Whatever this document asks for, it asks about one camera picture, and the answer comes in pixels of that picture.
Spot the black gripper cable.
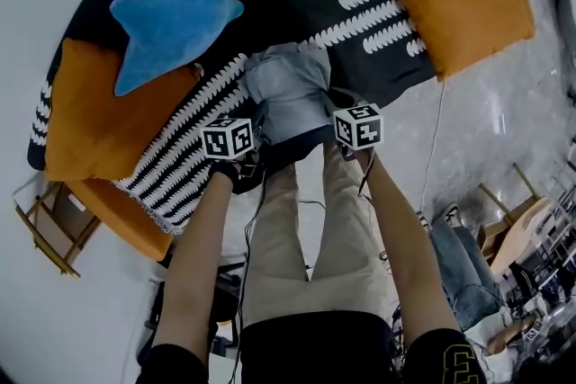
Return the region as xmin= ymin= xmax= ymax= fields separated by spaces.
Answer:
xmin=233 ymin=174 xmax=271 ymax=384

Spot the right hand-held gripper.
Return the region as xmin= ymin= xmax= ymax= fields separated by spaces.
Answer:
xmin=330 ymin=103 xmax=384 ymax=163

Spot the round wooden table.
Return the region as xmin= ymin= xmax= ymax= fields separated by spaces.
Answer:
xmin=476 ymin=164 xmax=554 ymax=280

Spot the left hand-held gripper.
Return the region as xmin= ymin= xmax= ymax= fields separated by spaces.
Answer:
xmin=201 ymin=116 xmax=271 ymax=177

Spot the blue star pillow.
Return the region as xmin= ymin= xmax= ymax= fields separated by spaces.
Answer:
xmin=110 ymin=0 xmax=245 ymax=98

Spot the black wristband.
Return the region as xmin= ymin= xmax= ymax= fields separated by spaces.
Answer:
xmin=209 ymin=161 xmax=242 ymax=186

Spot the wooden side table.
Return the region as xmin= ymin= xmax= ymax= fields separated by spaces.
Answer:
xmin=13 ymin=182 xmax=103 ymax=280

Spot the white floor cable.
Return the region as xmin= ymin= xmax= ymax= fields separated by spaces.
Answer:
xmin=418 ymin=80 xmax=449 ymax=212

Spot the person's left forearm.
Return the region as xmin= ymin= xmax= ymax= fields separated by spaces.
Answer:
xmin=152 ymin=168 xmax=239 ymax=356

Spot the person's right forearm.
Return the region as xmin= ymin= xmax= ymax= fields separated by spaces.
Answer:
xmin=359 ymin=147 xmax=460 ymax=345

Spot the orange cushion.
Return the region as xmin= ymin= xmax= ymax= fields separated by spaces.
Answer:
xmin=43 ymin=38 xmax=202 ymax=182
xmin=366 ymin=0 xmax=536 ymax=83

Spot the grey cloth garment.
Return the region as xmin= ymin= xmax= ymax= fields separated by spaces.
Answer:
xmin=237 ymin=42 xmax=334 ymax=147

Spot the person's black t-shirt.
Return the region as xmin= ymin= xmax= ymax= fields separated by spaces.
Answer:
xmin=134 ymin=312 xmax=490 ymax=384

